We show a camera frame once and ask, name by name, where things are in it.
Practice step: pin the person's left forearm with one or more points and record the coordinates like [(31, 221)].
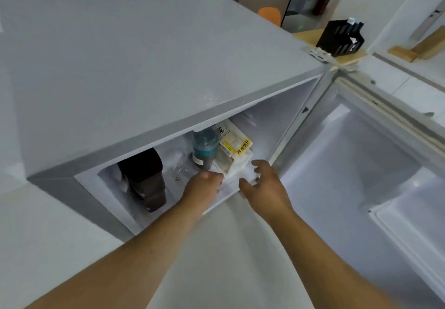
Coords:
[(139, 263)]

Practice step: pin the light wooden table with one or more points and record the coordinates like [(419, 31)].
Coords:
[(307, 36)]

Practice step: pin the grey mini fridge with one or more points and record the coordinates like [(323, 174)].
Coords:
[(139, 69)]

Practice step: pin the person's right hand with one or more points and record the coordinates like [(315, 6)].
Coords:
[(269, 196)]

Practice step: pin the person's right forearm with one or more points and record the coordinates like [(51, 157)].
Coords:
[(323, 270)]

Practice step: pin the white bread bag yellow label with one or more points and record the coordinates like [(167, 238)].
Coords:
[(234, 152)]

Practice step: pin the flat wooden board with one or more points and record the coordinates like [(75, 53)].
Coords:
[(403, 54)]

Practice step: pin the wooden knife block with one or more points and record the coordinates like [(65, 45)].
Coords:
[(432, 46)]

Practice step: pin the clear plastic bag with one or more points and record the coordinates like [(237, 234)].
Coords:
[(182, 173)]

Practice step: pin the dark red floor box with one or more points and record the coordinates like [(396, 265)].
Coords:
[(321, 3)]

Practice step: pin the white paper packet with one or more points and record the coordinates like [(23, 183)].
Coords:
[(123, 183)]

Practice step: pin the grey refrigerator door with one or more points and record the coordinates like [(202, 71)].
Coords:
[(347, 180)]

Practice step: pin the dark brown lidded container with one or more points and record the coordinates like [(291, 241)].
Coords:
[(142, 173)]

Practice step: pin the person's left hand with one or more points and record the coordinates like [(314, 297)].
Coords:
[(201, 192)]

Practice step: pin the black desk organizer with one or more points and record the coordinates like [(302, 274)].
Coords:
[(339, 37)]

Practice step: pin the orange chair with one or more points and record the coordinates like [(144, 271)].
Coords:
[(270, 15)]

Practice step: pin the teal lid bottle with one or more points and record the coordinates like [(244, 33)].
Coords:
[(205, 149)]

